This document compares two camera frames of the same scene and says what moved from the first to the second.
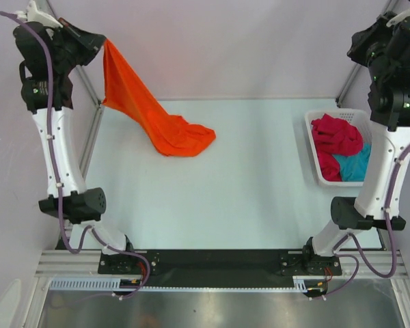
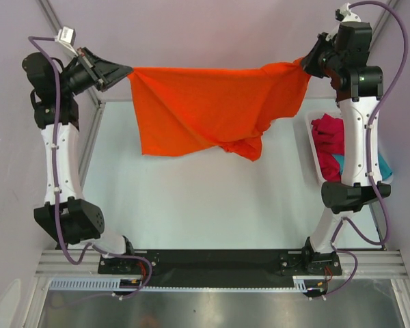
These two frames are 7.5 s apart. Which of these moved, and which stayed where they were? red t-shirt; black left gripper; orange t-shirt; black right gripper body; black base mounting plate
Moved: orange t-shirt; black left gripper; black right gripper body
Stayed: black base mounting plate; red t-shirt
